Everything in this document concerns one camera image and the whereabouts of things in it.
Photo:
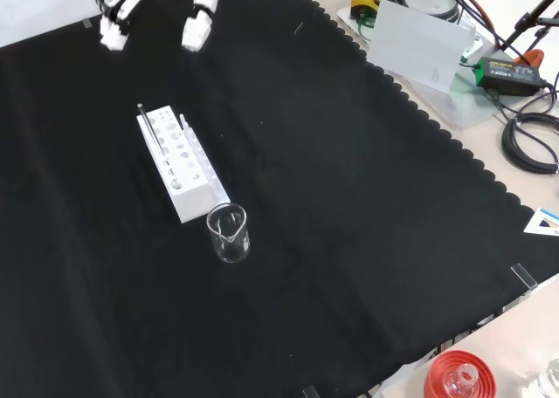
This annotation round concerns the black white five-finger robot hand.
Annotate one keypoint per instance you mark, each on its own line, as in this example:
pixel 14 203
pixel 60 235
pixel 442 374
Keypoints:
pixel 114 33

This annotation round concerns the clear glass rod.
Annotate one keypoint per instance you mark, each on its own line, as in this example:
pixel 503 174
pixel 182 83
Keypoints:
pixel 150 130

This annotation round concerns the white test tube rack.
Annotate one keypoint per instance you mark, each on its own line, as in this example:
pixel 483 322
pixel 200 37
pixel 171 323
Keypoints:
pixel 188 197

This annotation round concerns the grey tape piece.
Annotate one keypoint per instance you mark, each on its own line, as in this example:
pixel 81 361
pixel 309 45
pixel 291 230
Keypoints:
pixel 87 23

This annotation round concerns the clear glass beaker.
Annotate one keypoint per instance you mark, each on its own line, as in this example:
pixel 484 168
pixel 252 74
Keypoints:
pixel 229 245

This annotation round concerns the black bench cloth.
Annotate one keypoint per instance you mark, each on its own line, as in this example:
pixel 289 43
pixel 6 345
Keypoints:
pixel 332 223

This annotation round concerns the pale white board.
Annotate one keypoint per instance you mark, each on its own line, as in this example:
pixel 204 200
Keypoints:
pixel 415 44

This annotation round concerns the black power adapter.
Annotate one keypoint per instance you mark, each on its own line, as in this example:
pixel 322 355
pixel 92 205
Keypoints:
pixel 508 77

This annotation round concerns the clear acrylic cloth clamp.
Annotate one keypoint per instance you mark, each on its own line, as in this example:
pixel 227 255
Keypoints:
pixel 309 392
pixel 524 276

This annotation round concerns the black tripod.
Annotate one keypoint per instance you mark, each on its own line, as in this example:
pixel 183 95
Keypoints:
pixel 530 16

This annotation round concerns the orange clamp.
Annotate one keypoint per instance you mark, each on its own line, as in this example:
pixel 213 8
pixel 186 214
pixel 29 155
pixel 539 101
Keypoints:
pixel 533 57

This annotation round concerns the clear triangle ruler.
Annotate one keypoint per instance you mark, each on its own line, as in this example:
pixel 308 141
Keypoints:
pixel 537 227

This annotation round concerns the small clear glass flask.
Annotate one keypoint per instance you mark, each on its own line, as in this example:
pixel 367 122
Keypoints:
pixel 460 382

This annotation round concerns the clear glass vessel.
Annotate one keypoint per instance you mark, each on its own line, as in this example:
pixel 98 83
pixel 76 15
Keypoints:
pixel 551 378

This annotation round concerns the clear base plate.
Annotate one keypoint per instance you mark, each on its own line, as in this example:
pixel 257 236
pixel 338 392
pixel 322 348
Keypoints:
pixel 469 107

